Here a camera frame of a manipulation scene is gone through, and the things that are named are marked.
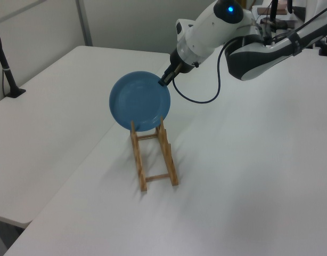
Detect wooden plate rack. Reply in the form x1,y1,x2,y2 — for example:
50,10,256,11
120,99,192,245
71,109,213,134
129,116,180,193

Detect thin black stand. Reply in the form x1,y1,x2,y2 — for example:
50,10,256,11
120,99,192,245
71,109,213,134
269,0,279,21

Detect brown flat box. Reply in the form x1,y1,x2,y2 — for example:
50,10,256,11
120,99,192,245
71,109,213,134
257,6,287,16

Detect dark robot wrist cable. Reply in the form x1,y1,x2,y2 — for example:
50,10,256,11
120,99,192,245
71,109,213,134
171,36,244,103

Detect dark round base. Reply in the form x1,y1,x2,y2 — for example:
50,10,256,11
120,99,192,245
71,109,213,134
260,17,290,30

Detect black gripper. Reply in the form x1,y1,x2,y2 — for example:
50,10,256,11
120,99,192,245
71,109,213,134
158,48,199,87

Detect blue round plate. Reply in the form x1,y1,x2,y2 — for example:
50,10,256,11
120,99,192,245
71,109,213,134
109,70,172,132

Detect black camera stand pole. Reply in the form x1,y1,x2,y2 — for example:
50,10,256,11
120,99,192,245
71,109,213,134
0,21,27,99

